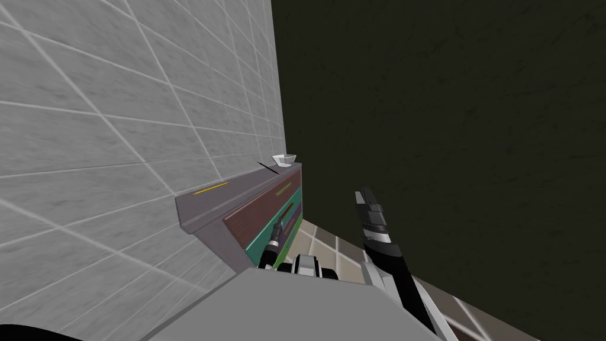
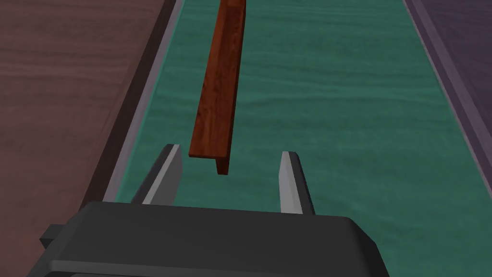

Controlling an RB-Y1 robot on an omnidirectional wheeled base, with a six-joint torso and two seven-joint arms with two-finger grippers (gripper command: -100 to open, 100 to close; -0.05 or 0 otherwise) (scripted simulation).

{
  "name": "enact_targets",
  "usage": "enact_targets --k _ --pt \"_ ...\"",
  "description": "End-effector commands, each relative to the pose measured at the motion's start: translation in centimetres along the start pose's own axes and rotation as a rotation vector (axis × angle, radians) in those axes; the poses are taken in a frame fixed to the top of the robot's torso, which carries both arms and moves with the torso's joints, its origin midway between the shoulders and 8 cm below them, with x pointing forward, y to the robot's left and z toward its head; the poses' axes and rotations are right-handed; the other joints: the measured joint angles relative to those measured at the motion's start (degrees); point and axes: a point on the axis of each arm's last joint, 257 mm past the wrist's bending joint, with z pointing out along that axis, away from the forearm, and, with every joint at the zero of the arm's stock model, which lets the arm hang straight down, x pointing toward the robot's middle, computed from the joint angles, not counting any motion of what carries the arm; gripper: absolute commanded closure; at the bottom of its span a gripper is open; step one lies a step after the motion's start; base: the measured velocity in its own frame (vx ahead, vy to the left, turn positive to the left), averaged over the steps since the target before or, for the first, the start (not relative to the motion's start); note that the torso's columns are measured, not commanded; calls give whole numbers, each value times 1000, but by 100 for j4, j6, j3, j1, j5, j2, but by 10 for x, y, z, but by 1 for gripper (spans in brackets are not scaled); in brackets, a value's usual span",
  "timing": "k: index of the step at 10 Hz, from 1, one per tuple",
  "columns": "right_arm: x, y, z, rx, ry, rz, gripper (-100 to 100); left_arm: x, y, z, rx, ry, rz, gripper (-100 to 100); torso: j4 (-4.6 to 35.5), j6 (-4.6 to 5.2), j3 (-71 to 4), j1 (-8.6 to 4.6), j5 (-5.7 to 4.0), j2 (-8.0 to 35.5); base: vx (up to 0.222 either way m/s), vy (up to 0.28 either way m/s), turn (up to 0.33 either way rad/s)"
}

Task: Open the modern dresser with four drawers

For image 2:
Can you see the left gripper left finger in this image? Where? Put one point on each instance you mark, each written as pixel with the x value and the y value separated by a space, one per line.
pixel 163 181

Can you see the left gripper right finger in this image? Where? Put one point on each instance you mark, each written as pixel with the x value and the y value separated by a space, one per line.
pixel 293 188

